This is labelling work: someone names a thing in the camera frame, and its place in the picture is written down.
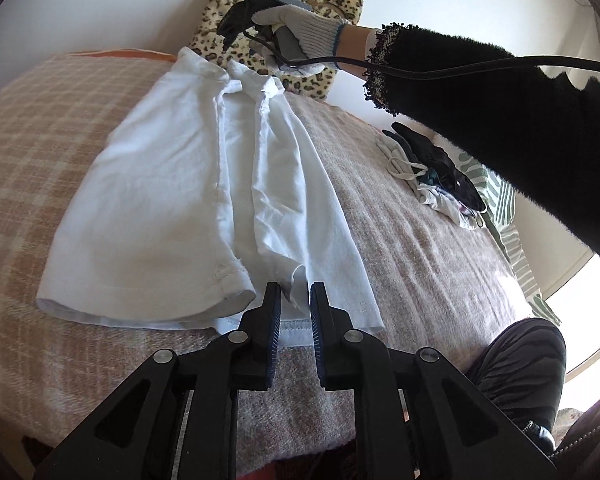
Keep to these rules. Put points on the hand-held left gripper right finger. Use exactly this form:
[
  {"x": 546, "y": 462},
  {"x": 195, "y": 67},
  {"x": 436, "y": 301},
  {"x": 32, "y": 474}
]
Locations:
[{"x": 317, "y": 345}]

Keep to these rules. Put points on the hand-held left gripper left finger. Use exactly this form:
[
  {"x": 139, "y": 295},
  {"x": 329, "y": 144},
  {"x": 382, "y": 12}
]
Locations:
[{"x": 274, "y": 345}]

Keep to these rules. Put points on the white shirt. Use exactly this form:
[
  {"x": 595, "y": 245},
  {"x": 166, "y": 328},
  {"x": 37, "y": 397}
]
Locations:
[{"x": 180, "y": 185}]

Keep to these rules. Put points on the person's right forearm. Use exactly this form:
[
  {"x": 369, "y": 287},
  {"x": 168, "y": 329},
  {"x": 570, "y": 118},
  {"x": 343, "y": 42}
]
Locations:
[{"x": 505, "y": 120}]

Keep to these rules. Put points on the person's right hand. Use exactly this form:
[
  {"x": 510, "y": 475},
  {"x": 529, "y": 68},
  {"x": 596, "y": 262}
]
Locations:
[{"x": 310, "y": 25}]

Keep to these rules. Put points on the leopard print pillow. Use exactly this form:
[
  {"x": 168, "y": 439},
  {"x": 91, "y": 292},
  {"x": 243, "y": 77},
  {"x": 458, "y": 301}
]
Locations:
[{"x": 330, "y": 5}]

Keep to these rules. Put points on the beige plaid blanket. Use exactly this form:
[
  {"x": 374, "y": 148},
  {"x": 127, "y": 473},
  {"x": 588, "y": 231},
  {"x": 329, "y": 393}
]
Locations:
[{"x": 405, "y": 260}]

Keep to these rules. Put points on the orange patterned sheet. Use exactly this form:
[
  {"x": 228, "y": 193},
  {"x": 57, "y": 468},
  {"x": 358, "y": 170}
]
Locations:
[{"x": 130, "y": 55}]

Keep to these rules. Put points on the light printed crumpled garment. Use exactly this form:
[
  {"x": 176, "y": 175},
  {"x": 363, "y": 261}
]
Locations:
[{"x": 445, "y": 205}]

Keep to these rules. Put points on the person's leg in black trousers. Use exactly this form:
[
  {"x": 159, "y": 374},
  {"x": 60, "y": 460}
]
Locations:
[{"x": 520, "y": 370}]

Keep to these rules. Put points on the black crumpled garment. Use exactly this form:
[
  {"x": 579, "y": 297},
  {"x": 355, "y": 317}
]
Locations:
[{"x": 430, "y": 152}]

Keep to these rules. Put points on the green leaf print pillow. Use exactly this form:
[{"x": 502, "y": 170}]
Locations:
[{"x": 505, "y": 200}]

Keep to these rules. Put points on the window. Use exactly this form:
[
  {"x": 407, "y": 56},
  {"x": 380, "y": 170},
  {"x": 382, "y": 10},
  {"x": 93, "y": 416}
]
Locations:
[{"x": 585, "y": 300}]

